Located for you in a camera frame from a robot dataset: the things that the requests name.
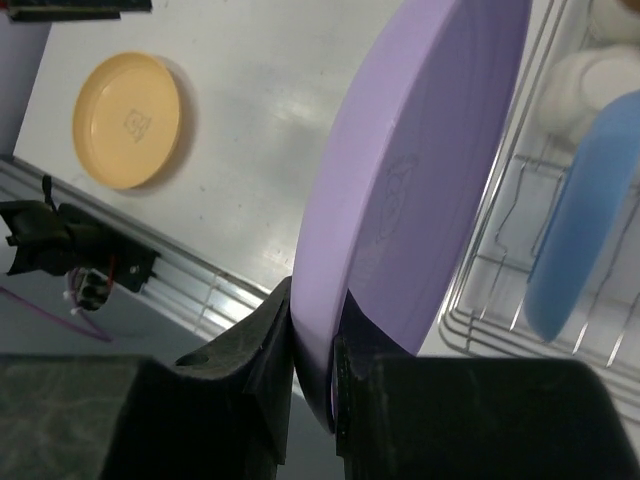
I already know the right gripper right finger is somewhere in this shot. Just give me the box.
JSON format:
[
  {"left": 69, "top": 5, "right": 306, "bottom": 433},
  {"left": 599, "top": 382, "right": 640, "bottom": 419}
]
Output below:
[{"left": 333, "top": 298, "right": 639, "bottom": 479}]

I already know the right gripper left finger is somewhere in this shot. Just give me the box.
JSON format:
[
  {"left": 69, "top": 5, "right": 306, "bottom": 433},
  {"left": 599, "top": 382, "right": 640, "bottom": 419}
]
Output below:
[{"left": 1, "top": 280, "right": 294, "bottom": 479}]

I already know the purple plastic plate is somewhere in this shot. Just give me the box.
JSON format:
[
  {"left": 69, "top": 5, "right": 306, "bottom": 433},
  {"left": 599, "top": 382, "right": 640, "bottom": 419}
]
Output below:
[{"left": 290, "top": 1, "right": 531, "bottom": 430}]

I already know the blue plastic plate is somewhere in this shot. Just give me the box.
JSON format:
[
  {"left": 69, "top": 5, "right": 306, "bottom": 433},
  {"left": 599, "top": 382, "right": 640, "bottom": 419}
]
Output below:
[{"left": 523, "top": 91, "right": 639, "bottom": 342}]

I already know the orange plastic plate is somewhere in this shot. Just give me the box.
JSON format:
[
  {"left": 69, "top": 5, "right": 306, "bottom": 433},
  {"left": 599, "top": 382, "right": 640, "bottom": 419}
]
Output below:
[{"left": 72, "top": 52, "right": 183, "bottom": 190}]

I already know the flower patterned small dish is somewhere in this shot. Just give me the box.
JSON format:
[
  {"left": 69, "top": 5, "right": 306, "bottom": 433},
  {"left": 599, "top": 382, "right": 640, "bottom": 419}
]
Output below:
[{"left": 537, "top": 45, "right": 639, "bottom": 149}]

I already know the brown white ceramic cup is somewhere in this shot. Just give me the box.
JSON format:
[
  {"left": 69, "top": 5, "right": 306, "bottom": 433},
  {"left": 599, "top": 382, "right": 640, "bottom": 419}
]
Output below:
[{"left": 588, "top": 0, "right": 639, "bottom": 43}]

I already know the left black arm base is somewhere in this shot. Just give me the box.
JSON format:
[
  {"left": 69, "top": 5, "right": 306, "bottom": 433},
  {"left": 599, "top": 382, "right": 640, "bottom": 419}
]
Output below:
[{"left": 1, "top": 176, "right": 158, "bottom": 312}]

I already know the aluminium mounting rail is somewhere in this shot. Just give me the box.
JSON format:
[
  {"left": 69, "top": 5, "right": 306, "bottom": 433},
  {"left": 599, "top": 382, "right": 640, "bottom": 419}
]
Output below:
[{"left": 1, "top": 155, "right": 267, "bottom": 339}]

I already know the metal wire dish rack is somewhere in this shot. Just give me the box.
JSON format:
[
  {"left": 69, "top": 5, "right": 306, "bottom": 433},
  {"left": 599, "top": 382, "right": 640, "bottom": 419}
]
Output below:
[{"left": 441, "top": 1, "right": 639, "bottom": 380}]

